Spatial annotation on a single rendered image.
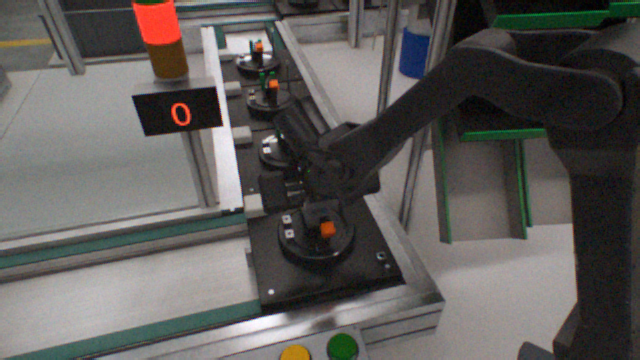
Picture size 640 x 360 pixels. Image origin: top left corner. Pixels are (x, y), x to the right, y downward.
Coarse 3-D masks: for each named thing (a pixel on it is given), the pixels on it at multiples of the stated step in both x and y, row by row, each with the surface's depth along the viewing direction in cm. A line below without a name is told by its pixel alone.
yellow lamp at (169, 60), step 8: (152, 48) 56; (160, 48) 56; (168, 48) 56; (176, 48) 57; (152, 56) 57; (160, 56) 56; (168, 56) 57; (176, 56) 57; (184, 56) 59; (152, 64) 58; (160, 64) 57; (168, 64) 57; (176, 64) 58; (184, 64) 59; (160, 72) 58; (168, 72) 58; (176, 72) 58; (184, 72) 59
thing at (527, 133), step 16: (432, 0) 67; (464, 0) 71; (432, 16) 68; (464, 16) 69; (480, 16) 70; (464, 32) 68; (448, 48) 62; (464, 112) 61; (480, 112) 61; (496, 112) 61; (464, 128) 58; (480, 128) 60; (496, 128) 60; (512, 128) 60; (528, 128) 60
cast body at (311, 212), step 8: (304, 200) 66; (328, 200) 67; (304, 208) 68; (312, 208) 67; (320, 208) 67; (328, 208) 67; (304, 216) 69; (312, 216) 66; (320, 216) 67; (328, 216) 67; (312, 224) 68; (320, 224) 68
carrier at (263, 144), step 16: (240, 128) 98; (240, 144) 96; (256, 144) 96; (272, 144) 93; (240, 160) 92; (256, 160) 92; (272, 160) 88; (288, 160) 87; (240, 176) 87; (256, 176) 87; (256, 192) 83
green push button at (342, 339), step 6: (336, 336) 59; (342, 336) 59; (348, 336) 59; (330, 342) 58; (336, 342) 58; (342, 342) 58; (348, 342) 58; (354, 342) 58; (330, 348) 58; (336, 348) 58; (342, 348) 58; (348, 348) 58; (354, 348) 58; (330, 354) 58; (336, 354) 57; (342, 354) 57; (348, 354) 57; (354, 354) 57
